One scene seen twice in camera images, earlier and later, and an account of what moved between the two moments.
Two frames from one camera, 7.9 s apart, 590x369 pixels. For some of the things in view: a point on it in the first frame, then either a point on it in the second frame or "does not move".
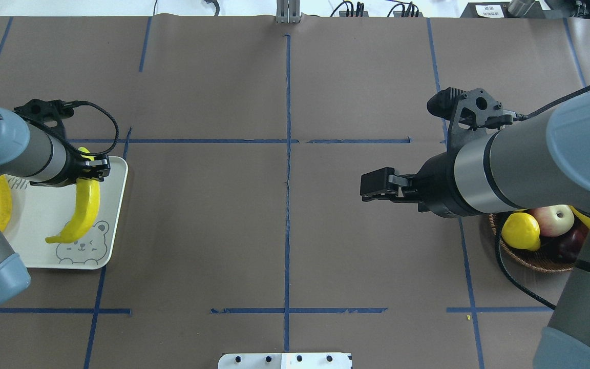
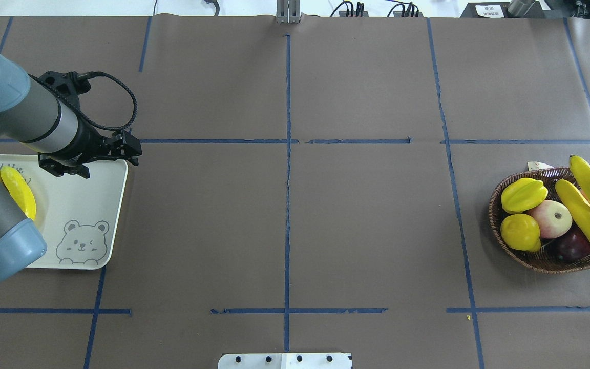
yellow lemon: [521, 230] does not move
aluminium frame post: [288, 11] does not move
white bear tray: [39, 211] does not move
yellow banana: [87, 202] to [20, 191]
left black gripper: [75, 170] to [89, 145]
